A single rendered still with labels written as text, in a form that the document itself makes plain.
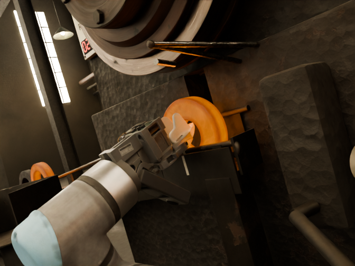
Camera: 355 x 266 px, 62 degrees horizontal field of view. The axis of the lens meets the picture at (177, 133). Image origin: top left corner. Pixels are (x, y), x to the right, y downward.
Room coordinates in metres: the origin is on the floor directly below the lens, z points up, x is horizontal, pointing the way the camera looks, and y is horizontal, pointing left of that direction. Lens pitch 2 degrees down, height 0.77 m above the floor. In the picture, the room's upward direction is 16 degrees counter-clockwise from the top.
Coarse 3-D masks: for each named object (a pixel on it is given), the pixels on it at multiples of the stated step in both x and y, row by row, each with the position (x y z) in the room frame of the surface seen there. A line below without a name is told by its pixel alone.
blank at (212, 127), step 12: (168, 108) 0.64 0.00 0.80; (180, 108) 0.61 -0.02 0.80; (192, 108) 0.59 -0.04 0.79; (204, 108) 0.57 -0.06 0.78; (216, 108) 0.58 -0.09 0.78; (192, 120) 0.59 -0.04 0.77; (204, 120) 0.57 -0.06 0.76; (216, 120) 0.56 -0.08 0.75; (204, 132) 0.58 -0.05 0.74; (216, 132) 0.56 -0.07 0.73; (204, 144) 0.58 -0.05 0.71
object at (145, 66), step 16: (208, 0) 0.49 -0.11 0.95; (224, 0) 0.52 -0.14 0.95; (192, 16) 0.51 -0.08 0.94; (208, 16) 0.50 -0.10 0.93; (192, 32) 0.52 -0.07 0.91; (208, 32) 0.56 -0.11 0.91; (96, 48) 0.73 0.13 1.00; (192, 48) 0.58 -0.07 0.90; (112, 64) 0.70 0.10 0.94; (128, 64) 0.66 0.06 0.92; (144, 64) 0.62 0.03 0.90; (176, 64) 0.65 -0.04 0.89
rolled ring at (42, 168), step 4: (36, 164) 1.23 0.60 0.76; (40, 164) 1.23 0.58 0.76; (44, 164) 1.23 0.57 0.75; (32, 168) 1.27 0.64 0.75; (36, 168) 1.24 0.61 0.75; (40, 168) 1.21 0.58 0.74; (44, 168) 1.21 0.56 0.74; (48, 168) 1.22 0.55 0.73; (32, 172) 1.28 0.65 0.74; (36, 172) 1.27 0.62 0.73; (40, 172) 1.22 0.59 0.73; (44, 172) 1.20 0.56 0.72; (48, 172) 1.20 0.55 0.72; (52, 172) 1.21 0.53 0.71; (32, 176) 1.29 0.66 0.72; (36, 176) 1.29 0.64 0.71; (40, 176) 1.30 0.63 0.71; (44, 176) 1.20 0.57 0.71; (48, 176) 1.19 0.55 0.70; (32, 180) 1.30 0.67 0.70
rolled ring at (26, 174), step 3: (24, 171) 1.37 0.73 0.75; (27, 171) 1.37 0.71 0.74; (30, 171) 1.37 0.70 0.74; (21, 174) 1.40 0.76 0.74; (24, 174) 1.37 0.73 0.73; (27, 174) 1.35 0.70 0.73; (30, 174) 1.35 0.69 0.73; (21, 177) 1.40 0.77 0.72; (24, 177) 1.38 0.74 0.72; (27, 177) 1.35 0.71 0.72; (30, 177) 1.33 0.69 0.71; (21, 180) 1.41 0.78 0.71; (24, 180) 1.42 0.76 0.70; (27, 180) 1.43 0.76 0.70; (30, 180) 1.34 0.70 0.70; (21, 183) 1.42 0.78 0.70; (24, 183) 1.42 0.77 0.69
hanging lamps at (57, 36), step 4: (52, 0) 9.31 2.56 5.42; (56, 12) 9.31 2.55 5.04; (60, 28) 9.18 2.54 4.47; (64, 28) 9.22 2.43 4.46; (56, 32) 9.12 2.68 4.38; (60, 32) 9.00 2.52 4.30; (64, 32) 9.46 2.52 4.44; (68, 32) 9.44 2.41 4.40; (56, 36) 9.37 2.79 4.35; (60, 36) 9.49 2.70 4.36; (64, 36) 9.55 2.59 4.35; (68, 36) 9.57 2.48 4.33
